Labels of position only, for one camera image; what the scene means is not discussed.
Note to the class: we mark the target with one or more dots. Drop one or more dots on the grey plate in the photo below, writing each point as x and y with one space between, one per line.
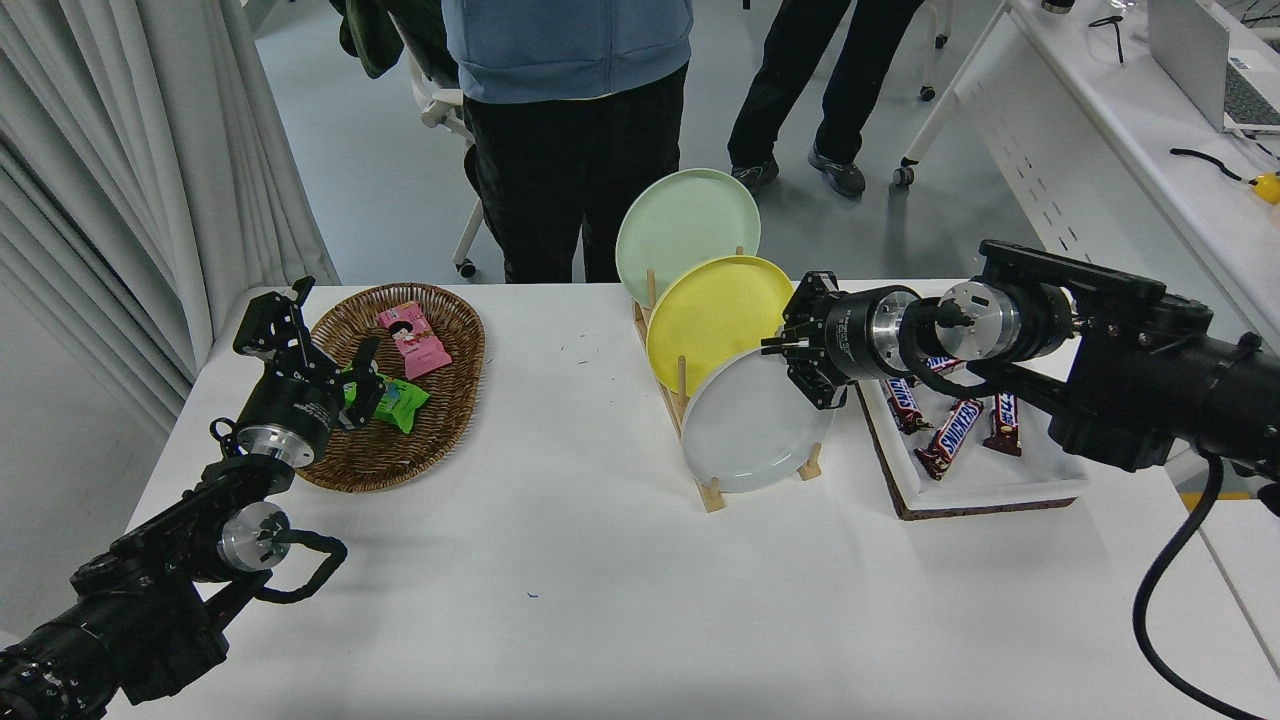
745 430

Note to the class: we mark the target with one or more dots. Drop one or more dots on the person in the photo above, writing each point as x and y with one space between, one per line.
780 90
575 150

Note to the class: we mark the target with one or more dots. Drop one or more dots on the white wheeled chair base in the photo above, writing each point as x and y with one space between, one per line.
938 42

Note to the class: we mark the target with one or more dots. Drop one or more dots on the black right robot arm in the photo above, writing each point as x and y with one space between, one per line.
1140 380

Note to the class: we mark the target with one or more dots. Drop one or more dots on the white tray with cork base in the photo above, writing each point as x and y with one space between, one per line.
980 485

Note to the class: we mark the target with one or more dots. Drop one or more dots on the white curtain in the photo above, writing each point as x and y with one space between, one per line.
120 150

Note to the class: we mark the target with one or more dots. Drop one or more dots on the small black object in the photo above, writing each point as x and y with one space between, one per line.
1057 5

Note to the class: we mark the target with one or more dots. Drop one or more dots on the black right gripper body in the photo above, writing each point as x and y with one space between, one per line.
850 335

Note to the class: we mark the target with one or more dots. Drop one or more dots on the silver laptop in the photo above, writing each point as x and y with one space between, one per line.
1190 50

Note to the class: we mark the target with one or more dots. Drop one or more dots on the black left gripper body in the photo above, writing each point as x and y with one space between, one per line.
295 405

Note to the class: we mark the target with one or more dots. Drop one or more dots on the pink snack packet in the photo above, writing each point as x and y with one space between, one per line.
415 340

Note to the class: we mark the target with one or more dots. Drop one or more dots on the yellow plate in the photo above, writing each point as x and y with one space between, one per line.
715 320

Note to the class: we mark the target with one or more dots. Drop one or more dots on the wooden plate rack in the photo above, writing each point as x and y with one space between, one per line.
712 497

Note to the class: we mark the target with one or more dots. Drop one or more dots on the dark green jacket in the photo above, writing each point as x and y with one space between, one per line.
370 35

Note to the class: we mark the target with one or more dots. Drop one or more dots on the Snickers bar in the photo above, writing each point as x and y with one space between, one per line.
945 365
950 435
1003 425
903 405

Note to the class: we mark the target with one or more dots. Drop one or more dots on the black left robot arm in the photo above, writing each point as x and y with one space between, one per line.
150 600

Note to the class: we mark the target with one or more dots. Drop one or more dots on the brown wicker basket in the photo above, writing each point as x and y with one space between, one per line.
440 400

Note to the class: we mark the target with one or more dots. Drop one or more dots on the green snack packet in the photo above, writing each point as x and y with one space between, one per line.
400 400

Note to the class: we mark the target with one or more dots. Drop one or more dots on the white office chair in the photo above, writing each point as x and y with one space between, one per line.
440 100

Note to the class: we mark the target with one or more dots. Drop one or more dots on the pale green plate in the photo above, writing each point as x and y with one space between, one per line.
682 225

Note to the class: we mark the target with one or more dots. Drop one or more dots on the small yellow object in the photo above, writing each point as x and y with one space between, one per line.
1268 188

